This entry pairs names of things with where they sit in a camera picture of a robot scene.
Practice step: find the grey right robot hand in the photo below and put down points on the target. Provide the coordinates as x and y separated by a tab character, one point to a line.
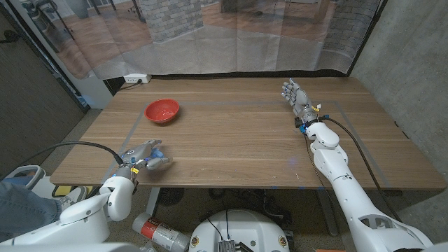
300	101

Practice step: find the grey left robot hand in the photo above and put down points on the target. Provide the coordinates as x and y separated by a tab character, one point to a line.
138	154

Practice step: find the blue toy camera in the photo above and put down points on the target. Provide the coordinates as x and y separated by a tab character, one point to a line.
156	154

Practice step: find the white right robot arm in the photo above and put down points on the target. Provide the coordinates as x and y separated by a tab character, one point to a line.
350	196

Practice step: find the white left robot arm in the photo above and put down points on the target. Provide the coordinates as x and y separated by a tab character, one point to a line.
84	220

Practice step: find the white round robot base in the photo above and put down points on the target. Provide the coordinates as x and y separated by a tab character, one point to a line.
238	231

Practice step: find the red bowl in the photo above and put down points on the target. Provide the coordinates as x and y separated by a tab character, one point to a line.
161	110

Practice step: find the white table leg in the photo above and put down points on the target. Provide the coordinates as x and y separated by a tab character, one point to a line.
152	201

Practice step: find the black round floor object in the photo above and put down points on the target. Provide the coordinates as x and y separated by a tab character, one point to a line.
171	196

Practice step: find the white power strip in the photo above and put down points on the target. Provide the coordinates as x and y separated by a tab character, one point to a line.
136	78

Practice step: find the white grey sneaker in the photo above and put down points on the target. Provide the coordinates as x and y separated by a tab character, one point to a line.
73	196

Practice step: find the white red cylinder canister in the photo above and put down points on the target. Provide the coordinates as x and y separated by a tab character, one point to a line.
161	232

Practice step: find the printed room backdrop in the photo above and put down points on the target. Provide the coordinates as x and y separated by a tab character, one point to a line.
217	42

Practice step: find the grey table leg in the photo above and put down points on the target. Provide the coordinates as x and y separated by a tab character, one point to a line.
327	210

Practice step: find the white grey chair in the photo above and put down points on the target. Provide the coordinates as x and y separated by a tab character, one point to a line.
24	169

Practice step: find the person's leg in jeans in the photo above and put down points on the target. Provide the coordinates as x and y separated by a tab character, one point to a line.
24	210

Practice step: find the orange floor object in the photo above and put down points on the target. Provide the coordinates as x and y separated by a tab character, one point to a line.
329	250

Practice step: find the black backdrop frame pole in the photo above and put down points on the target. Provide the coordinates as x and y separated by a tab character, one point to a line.
45	56
367	38

